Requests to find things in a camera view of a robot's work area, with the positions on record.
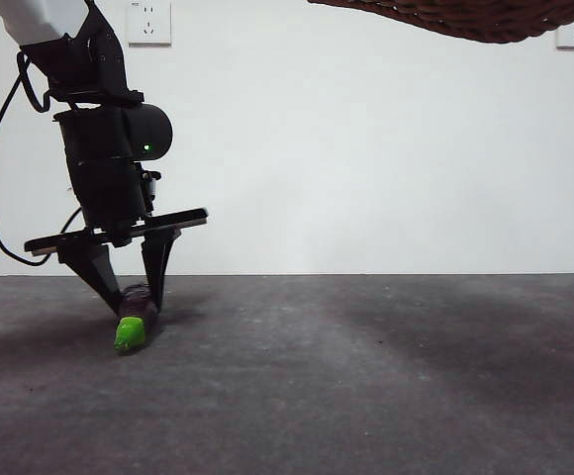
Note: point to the purple eggplant with green stem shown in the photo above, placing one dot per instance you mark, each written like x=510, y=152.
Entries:
x=136, y=312

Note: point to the brown wicker basket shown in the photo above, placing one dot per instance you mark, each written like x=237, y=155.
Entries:
x=465, y=17

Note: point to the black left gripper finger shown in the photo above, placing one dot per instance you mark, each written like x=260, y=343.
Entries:
x=154, y=272
x=96, y=274

